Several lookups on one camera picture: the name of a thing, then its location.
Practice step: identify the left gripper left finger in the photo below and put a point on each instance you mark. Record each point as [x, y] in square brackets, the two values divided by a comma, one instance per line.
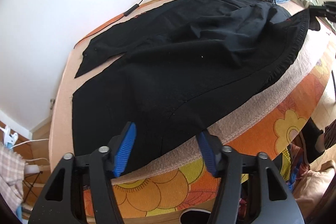
[62, 199]

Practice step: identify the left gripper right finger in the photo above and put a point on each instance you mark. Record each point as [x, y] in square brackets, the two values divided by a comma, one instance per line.
[269, 198]

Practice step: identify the black pants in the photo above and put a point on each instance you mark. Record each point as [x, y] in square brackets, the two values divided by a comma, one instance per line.
[179, 68]

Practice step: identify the checkered cloth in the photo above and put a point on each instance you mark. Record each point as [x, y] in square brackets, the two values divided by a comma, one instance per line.
[12, 168]

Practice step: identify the orange floral bed sheet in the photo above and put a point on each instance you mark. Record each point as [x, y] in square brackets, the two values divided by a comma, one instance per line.
[177, 69]

